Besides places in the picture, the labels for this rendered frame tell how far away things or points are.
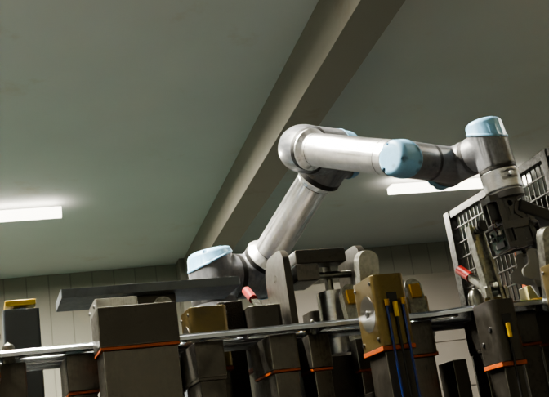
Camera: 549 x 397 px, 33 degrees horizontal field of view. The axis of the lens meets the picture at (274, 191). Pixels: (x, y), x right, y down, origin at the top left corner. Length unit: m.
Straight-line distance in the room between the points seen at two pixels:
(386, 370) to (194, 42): 3.33
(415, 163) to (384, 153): 0.07
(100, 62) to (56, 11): 0.56
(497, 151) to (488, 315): 0.38
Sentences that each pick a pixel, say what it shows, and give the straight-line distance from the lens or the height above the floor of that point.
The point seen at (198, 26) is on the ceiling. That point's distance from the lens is 4.54.
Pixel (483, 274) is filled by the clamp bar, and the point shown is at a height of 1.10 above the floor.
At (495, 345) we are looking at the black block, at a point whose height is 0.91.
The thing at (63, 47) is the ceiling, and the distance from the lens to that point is 4.63.
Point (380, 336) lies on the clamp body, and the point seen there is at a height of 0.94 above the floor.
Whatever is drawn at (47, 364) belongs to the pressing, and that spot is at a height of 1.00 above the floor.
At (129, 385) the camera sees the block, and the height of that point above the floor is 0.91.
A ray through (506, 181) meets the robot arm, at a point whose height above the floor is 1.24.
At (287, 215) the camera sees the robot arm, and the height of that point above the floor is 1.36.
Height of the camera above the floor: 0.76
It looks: 17 degrees up
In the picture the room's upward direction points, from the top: 8 degrees counter-clockwise
